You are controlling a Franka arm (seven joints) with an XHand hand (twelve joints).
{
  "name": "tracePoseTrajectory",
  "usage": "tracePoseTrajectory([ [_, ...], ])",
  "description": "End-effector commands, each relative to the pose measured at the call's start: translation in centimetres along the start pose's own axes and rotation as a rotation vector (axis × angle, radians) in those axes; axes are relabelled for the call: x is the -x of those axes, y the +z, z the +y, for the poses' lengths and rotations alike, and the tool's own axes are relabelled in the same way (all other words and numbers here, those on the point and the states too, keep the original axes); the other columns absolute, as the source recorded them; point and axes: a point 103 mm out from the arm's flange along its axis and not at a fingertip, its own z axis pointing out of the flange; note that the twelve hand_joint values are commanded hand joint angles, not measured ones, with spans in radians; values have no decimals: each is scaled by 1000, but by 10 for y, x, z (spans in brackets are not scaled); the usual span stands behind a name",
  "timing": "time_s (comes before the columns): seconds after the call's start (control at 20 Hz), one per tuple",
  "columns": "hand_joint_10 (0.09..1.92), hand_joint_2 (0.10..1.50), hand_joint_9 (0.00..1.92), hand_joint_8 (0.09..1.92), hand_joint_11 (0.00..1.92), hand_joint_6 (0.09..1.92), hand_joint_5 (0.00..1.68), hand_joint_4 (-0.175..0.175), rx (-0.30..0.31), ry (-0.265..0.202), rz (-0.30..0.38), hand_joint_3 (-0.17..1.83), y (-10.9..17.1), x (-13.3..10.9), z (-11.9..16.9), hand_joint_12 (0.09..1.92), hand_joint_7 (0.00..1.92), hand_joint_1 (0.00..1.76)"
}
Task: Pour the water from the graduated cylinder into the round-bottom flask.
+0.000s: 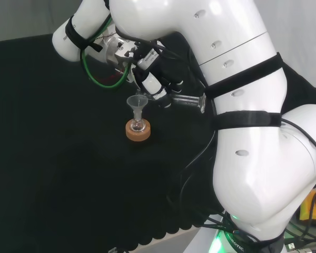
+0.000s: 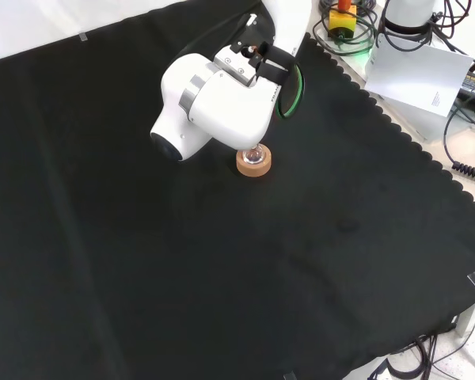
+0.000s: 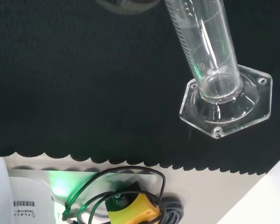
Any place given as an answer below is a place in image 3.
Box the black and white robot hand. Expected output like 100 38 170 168
94 0 161 16

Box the black cloth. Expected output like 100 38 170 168
0 0 280 177

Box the yellow stop button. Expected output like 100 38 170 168
105 181 163 224

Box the pale board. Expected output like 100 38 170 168
216 149 280 224

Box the black coiled cable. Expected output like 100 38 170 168
78 165 185 224

